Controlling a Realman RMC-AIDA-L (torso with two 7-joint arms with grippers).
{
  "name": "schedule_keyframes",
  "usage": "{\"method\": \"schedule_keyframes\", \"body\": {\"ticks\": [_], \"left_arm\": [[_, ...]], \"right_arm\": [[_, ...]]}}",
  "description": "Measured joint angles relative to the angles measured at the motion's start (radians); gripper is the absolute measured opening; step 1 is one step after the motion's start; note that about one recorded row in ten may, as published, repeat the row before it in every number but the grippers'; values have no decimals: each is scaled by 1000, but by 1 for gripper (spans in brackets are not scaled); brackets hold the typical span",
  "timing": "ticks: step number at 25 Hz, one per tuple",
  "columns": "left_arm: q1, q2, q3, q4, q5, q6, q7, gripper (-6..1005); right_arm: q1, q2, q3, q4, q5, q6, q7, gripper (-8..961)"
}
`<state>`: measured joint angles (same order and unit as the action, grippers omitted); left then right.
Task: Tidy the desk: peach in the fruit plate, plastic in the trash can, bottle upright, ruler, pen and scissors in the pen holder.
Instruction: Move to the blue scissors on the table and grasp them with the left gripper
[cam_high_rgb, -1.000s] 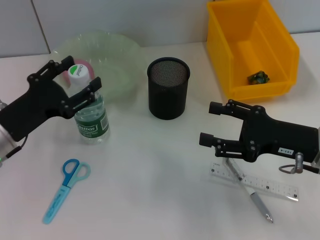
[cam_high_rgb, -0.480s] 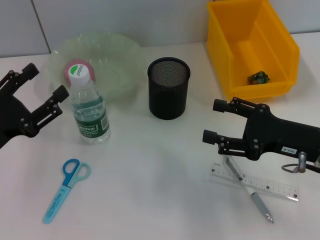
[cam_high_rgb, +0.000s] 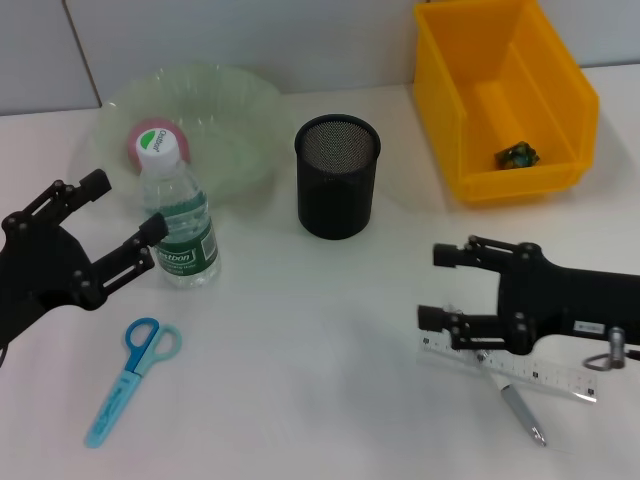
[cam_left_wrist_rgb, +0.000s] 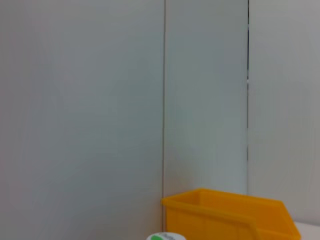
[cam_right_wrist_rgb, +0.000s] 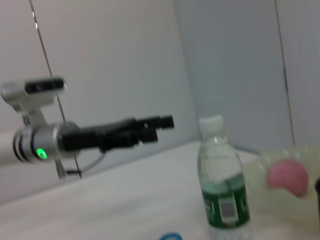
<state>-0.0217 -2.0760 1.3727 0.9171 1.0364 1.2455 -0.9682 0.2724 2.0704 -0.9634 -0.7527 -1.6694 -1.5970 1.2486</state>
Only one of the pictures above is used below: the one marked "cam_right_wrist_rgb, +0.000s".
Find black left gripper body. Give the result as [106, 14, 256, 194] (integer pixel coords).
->
[61, 117, 138, 153]

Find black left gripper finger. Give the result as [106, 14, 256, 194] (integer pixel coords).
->
[136, 129, 159, 146]
[136, 114, 175, 131]

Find clear green-label water bottle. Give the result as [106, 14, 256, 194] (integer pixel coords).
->
[196, 114, 254, 240]

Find blue scissors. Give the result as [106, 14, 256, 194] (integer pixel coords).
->
[159, 231, 183, 240]

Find pink peach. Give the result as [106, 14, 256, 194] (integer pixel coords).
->
[266, 159, 309, 198]

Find translucent green fruit plate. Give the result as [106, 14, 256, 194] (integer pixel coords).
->
[246, 144, 320, 227]

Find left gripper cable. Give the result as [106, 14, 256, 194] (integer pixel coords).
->
[56, 151, 106, 179]

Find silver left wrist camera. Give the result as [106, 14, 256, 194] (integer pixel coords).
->
[0, 76, 68, 127]

